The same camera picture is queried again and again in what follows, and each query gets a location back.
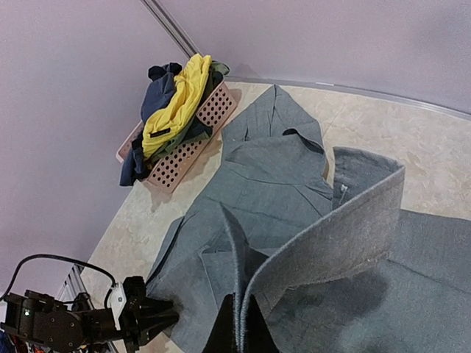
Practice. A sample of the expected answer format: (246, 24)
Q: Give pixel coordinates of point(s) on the navy blue garment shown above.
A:
(158, 95)

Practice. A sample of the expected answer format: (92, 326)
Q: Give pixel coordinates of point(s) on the olive green garment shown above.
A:
(195, 130)

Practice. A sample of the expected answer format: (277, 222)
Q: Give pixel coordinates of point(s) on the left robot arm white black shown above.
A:
(61, 326)

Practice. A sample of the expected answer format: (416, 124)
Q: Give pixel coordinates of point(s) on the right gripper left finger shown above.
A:
(222, 338)

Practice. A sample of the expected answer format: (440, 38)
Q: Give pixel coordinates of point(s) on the grey blue button shirt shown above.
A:
(334, 267)

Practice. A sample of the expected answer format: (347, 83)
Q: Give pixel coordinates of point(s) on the left aluminium corner post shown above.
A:
(171, 27)

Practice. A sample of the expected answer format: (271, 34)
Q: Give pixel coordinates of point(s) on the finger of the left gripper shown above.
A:
(159, 308)
(152, 327)

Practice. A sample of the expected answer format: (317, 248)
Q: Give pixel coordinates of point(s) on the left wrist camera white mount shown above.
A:
(117, 302)

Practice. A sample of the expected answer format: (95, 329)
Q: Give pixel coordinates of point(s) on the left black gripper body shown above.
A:
(134, 312)

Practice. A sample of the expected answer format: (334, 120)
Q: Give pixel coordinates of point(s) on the pink plastic laundry basket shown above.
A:
(214, 112)

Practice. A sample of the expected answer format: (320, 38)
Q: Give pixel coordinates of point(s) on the yellow garment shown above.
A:
(167, 122)

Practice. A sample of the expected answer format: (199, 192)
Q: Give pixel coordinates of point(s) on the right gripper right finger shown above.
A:
(257, 337)

